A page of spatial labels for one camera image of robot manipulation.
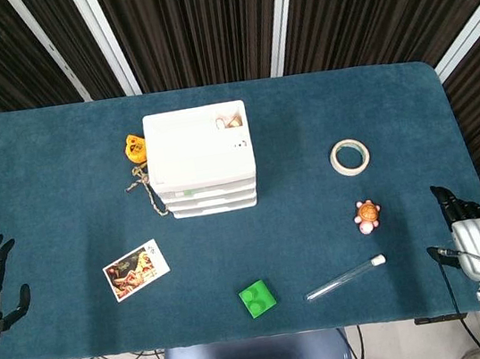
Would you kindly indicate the black bar under table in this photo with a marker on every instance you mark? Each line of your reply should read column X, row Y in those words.
column 439, row 318

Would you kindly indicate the white frame post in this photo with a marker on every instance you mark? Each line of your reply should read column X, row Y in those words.
column 471, row 32
column 51, row 49
column 283, row 15
column 104, row 42

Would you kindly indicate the beige masking tape roll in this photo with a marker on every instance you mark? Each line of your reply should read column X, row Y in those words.
column 336, row 166

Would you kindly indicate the pink brown turtle toy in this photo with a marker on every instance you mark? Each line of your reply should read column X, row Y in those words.
column 368, row 213

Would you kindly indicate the teal table cloth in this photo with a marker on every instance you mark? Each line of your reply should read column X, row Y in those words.
column 65, row 192

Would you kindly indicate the clear drawer, mostly empty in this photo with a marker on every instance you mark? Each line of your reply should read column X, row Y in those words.
column 216, row 198

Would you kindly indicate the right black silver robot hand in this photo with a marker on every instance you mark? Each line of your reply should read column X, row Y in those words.
column 479, row 238

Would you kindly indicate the printed photo card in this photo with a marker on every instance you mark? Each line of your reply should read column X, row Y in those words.
column 134, row 271

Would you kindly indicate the green building block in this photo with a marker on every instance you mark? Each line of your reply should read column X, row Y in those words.
column 258, row 299

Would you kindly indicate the clear test tube with stopper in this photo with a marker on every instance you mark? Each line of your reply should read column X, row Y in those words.
column 345, row 278

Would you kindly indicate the white plastic drawer cabinet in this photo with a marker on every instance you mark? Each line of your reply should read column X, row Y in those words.
column 195, row 150

